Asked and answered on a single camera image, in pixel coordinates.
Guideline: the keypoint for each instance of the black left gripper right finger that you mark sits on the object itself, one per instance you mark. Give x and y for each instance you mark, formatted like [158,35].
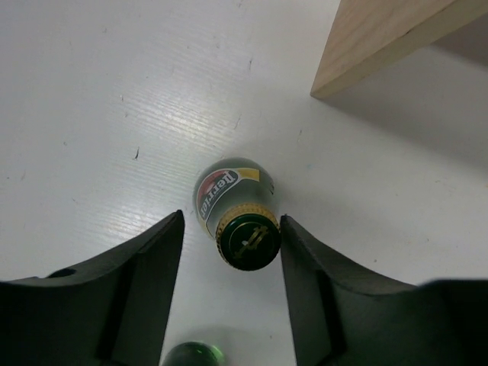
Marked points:
[342,313]

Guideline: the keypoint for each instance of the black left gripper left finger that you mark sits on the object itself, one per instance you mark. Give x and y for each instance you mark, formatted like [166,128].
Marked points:
[111,309]

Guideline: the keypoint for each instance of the wooden two-tier shelf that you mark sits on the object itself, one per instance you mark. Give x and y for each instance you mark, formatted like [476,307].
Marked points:
[367,36]

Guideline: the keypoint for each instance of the green glass bottle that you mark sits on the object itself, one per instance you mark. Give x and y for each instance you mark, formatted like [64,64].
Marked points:
[194,354]

